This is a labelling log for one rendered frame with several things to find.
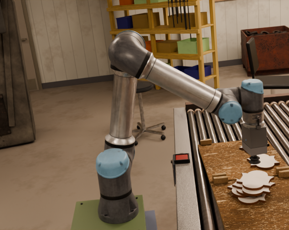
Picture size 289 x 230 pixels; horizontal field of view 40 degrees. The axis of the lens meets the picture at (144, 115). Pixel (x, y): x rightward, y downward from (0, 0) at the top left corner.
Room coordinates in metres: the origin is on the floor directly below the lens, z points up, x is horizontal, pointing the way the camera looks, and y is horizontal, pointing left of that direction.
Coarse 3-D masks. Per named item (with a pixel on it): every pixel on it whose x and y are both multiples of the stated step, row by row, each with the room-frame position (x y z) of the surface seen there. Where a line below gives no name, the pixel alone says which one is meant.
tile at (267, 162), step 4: (260, 156) 1.65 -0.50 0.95; (264, 156) 1.65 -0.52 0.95; (268, 156) 1.64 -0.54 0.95; (272, 156) 1.64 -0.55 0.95; (248, 160) 1.64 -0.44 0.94; (260, 160) 1.61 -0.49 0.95; (264, 160) 1.61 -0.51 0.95; (268, 160) 1.60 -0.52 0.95; (272, 160) 1.60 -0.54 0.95; (252, 164) 1.58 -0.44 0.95; (256, 164) 1.58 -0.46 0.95; (260, 164) 1.57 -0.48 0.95; (264, 164) 1.57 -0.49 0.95; (268, 164) 1.56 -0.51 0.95; (272, 164) 1.56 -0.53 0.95; (276, 164) 1.57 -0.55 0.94; (260, 168) 1.55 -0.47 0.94; (264, 168) 1.54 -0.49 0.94; (268, 168) 1.54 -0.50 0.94
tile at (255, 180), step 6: (246, 174) 1.41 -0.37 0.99; (252, 174) 1.41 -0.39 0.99; (258, 174) 1.40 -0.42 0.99; (264, 174) 1.40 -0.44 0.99; (240, 180) 1.37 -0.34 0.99; (246, 180) 1.37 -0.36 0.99; (252, 180) 1.36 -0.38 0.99; (258, 180) 1.35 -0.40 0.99; (264, 180) 1.35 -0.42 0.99; (270, 180) 1.36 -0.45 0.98; (246, 186) 1.32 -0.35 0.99; (252, 186) 1.32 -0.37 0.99; (258, 186) 1.31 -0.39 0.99; (264, 186) 1.32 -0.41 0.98
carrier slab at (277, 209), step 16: (224, 192) 1.39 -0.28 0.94; (272, 192) 1.35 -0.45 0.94; (288, 192) 1.34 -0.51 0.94; (224, 208) 1.28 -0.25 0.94; (240, 208) 1.27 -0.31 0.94; (256, 208) 1.25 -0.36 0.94; (272, 208) 1.24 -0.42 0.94; (288, 208) 1.23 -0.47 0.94; (224, 224) 1.18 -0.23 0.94; (240, 224) 1.17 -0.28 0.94; (256, 224) 1.16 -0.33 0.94; (272, 224) 1.15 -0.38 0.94; (288, 224) 1.14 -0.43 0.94
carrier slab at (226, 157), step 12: (216, 144) 1.88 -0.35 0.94; (228, 144) 1.86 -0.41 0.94; (240, 144) 1.84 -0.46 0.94; (204, 156) 1.75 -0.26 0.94; (216, 156) 1.74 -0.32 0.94; (228, 156) 1.72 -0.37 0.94; (240, 156) 1.70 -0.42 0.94; (276, 156) 1.66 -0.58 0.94; (216, 168) 1.61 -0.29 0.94; (228, 168) 1.59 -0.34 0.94; (240, 168) 1.58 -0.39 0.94; (252, 168) 1.57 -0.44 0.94; (228, 180) 1.49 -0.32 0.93
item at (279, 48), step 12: (252, 36) 6.84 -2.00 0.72; (264, 36) 6.81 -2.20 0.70; (276, 36) 6.78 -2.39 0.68; (288, 36) 6.75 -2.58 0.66; (264, 48) 6.81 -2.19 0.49; (276, 48) 6.78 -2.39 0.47; (288, 48) 6.75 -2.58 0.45; (264, 60) 6.81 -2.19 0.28; (276, 60) 6.78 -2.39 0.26; (288, 60) 6.75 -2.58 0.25; (264, 72) 6.91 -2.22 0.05; (276, 72) 6.88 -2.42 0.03; (288, 72) 6.85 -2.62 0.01
